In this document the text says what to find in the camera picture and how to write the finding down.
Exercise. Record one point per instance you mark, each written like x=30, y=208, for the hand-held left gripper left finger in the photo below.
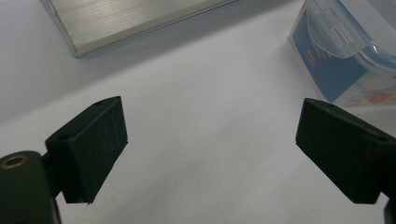
x=90, y=149

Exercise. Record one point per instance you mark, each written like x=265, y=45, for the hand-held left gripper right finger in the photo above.
x=342, y=149

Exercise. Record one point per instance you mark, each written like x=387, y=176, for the clear plastic container blue label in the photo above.
x=336, y=68

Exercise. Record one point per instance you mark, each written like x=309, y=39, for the brushed metal flat box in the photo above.
x=124, y=21

